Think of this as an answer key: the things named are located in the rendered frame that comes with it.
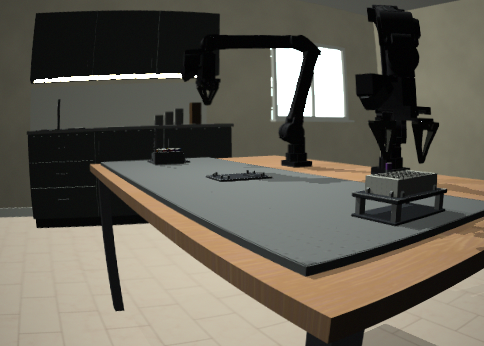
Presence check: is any white grid rack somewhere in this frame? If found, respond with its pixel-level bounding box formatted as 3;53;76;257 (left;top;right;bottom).
365;170;437;198

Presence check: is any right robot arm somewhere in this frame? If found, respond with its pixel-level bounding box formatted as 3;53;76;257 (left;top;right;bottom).
181;34;322;166

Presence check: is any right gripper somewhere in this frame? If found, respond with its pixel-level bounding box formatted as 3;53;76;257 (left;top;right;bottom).
196;66;220;105

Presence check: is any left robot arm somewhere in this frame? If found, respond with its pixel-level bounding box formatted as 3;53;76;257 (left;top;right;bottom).
355;5;421;173

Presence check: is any grey curved work surface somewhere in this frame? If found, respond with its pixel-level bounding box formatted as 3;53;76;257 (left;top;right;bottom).
101;157;484;277

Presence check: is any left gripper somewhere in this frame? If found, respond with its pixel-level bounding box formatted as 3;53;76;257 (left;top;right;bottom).
368;77;439;164

